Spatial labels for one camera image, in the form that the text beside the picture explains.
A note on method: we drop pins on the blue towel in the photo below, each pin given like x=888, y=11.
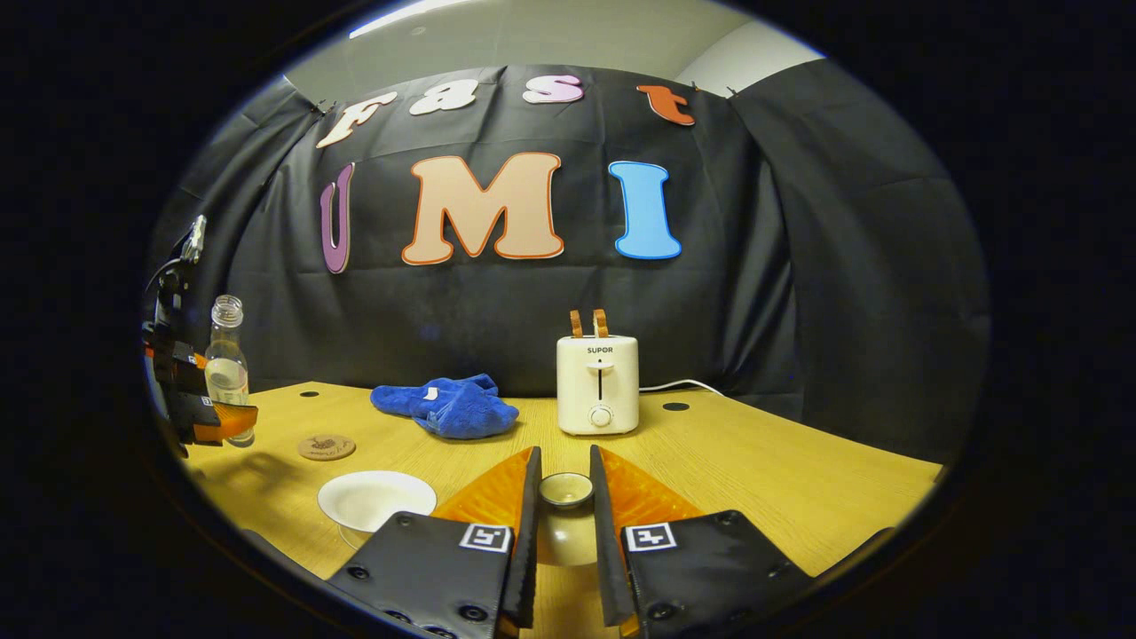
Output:
x=453, y=408

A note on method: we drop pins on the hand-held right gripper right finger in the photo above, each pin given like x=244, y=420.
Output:
x=603, y=550

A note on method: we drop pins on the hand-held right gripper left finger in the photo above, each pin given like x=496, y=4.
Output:
x=528, y=550

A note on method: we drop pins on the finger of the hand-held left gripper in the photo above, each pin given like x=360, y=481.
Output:
x=200, y=422
x=177, y=359

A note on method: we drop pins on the round cork coaster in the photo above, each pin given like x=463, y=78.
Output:
x=327, y=446

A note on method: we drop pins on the white toaster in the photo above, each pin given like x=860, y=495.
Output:
x=597, y=382

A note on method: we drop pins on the cream ceramic teacup lid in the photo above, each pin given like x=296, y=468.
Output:
x=566, y=532

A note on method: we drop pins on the clear plastic water bottle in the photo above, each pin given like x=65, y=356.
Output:
x=227, y=373

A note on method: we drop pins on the black backdrop cloth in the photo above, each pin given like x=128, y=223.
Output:
x=532, y=311

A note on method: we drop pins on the cream ceramic teacup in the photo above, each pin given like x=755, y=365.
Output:
x=373, y=499

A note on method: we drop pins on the toast slice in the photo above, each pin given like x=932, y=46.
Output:
x=601, y=323
x=577, y=324

